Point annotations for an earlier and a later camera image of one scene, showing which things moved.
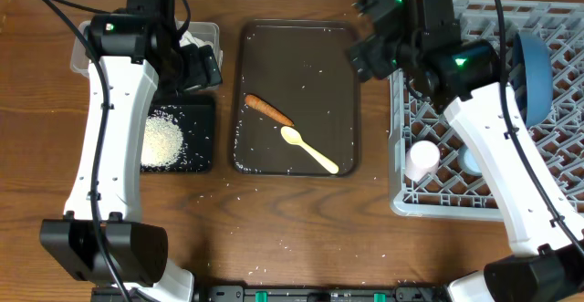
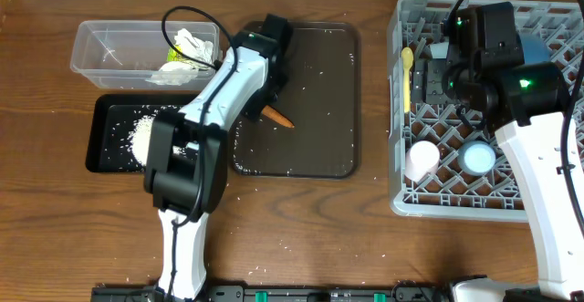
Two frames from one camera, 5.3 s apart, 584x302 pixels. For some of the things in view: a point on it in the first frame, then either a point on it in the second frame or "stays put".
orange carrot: x=255 y=102 stays put
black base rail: x=323 y=293 stays put
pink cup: x=422 y=161 stays put
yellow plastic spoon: x=293 y=136 to x=407 y=58
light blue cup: x=468 y=162 stays put
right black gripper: x=365 y=58 to x=434 y=81
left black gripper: x=201 y=69 to x=272 y=97
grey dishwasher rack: x=437 y=171 stays put
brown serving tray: x=308 y=70 stays put
